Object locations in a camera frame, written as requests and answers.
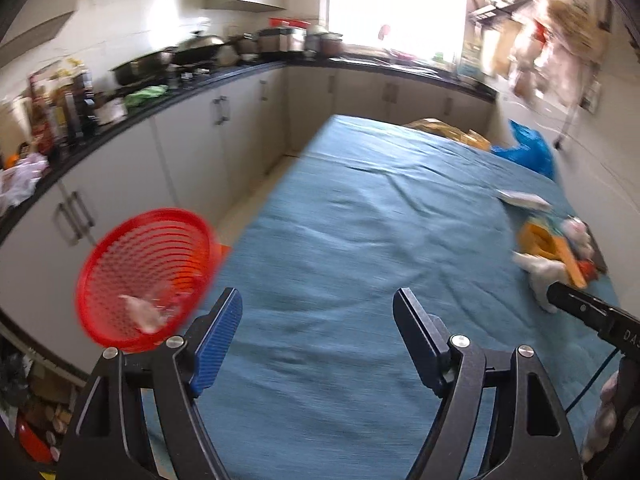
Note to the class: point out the clear plastic bag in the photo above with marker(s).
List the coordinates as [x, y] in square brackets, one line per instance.
[155, 308]

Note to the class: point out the hanging plastic bags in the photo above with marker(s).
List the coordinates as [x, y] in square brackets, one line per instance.
[561, 45]

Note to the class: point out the kitchen base cabinets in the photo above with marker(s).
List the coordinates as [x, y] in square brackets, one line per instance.
[202, 147]

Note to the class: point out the green white tissue pack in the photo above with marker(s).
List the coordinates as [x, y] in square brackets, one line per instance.
[551, 224]

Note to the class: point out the sauce bottles group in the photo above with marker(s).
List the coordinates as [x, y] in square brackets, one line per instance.
[63, 115]

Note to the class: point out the yellow plastic bag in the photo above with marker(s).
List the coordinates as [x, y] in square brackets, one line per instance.
[438, 128]

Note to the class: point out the blue plastic bag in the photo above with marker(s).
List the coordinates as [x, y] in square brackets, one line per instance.
[530, 151]

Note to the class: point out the white tissue wad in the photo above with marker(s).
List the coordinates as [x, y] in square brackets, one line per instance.
[542, 273]

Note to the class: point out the small white box on counter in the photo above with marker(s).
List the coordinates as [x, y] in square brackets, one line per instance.
[112, 111]

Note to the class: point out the red plastic mesh basket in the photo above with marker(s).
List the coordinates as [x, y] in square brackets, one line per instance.
[161, 245]

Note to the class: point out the green cloth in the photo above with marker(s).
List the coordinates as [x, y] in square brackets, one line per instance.
[147, 94]

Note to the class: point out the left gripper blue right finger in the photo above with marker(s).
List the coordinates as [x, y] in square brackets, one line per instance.
[426, 339]

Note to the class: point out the dark frying pan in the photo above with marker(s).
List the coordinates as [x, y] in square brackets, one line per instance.
[150, 65]

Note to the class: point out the pink white wrapper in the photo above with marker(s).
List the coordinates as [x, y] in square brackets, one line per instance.
[577, 234]

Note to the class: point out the blue table cloth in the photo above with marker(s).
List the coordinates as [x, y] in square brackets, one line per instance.
[318, 383]

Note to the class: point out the red torn wrapper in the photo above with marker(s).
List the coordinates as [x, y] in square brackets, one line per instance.
[588, 270]

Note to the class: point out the silver rice cooker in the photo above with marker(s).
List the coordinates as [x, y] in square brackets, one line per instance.
[283, 37]

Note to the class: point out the white plastic bags on counter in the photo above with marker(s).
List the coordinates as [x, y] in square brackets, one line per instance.
[18, 183]

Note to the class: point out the black wok with handle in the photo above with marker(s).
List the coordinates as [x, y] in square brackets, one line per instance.
[199, 47]

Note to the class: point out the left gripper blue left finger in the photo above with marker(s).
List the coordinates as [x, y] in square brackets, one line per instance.
[210, 337]

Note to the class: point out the orange plastic container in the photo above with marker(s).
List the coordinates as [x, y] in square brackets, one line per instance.
[536, 240]

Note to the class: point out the white carton box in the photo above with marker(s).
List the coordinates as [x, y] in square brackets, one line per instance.
[524, 200]

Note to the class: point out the right gloved hand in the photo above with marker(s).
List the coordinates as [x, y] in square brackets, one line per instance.
[603, 424]

